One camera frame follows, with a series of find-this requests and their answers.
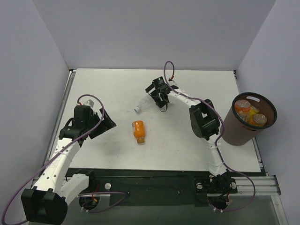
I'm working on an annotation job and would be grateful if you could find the clear plastic bottle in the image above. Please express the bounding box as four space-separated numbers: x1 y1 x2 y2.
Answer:
134 95 156 114

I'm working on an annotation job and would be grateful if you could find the orange floral tea bottle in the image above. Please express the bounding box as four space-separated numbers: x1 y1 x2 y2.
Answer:
234 99 251 118

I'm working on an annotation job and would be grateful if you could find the yellow bottle blue cap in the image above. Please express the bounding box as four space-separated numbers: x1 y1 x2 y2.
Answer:
244 106 259 121

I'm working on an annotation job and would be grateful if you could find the orange bottle navy label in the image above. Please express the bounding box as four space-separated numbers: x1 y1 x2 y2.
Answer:
248 113 267 127

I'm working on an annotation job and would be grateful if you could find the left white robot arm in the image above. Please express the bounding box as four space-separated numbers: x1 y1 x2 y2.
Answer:
21 105 116 225

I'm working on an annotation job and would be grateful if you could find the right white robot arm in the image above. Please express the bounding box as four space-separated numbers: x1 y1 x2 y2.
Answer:
145 77 231 192

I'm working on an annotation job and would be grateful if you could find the brown round bin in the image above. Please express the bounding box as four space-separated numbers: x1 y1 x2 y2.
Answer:
221 92 278 146

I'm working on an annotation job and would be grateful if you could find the short orange juice bottle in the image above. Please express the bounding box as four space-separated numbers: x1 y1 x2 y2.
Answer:
132 120 145 144

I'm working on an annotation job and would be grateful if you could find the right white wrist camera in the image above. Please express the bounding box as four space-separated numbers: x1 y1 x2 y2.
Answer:
168 79 177 86

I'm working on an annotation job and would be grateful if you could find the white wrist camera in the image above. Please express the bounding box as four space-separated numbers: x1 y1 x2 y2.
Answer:
78 99 94 108
168 79 177 86

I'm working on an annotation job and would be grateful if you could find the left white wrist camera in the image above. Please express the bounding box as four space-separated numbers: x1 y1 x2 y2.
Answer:
78 99 94 108

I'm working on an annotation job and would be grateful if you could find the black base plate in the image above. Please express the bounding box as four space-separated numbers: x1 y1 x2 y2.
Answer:
67 168 237 207

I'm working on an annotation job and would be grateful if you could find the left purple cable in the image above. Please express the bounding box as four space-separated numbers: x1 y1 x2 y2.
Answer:
1 94 127 223

